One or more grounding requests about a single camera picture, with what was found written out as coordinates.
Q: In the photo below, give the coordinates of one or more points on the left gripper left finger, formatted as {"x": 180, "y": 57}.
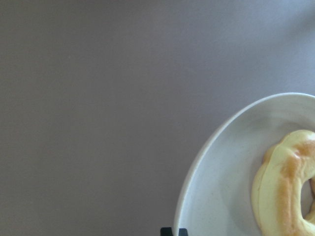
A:
{"x": 166, "y": 231}

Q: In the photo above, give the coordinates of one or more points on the yellow glazed donut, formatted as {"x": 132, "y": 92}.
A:
{"x": 277, "y": 185}

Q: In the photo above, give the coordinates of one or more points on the white round plate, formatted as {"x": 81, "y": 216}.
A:
{"x": 215, "y": 199}

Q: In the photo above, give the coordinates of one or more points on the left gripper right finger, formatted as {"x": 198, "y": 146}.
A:
{"x": 182, "y": 232}

